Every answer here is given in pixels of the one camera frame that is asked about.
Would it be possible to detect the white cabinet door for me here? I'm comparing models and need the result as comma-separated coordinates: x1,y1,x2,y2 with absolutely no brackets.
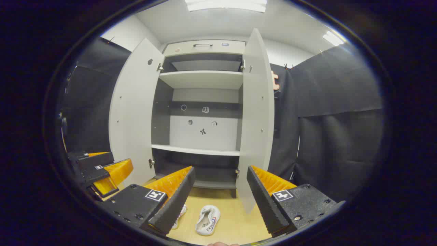
109,38,165,188
236,28,275,215

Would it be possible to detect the white cabinet drawer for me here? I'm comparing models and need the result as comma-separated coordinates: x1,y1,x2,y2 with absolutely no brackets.
163,40,246,57

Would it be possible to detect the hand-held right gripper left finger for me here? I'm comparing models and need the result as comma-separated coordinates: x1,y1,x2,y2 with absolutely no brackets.
101,166,196,238

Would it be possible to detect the black backdrop cloth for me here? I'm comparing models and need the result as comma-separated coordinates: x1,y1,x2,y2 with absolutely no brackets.
61,37,384,202

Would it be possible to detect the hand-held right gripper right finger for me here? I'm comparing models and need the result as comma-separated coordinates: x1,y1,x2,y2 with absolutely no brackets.
246,166,345,238

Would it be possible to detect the white canvas shoe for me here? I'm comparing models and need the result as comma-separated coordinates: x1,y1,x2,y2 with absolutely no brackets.
172,204,187,229
195,205,221,236

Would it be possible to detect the small ceiling light panel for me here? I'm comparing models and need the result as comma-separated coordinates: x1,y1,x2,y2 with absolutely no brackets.
323,31,345,46

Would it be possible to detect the large ceiling light panel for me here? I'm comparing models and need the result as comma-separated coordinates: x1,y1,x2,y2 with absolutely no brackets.
184,0,267,13

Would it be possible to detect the white grey shoe cabinet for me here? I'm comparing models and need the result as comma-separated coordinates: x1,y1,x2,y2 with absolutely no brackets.
151,39,247,199

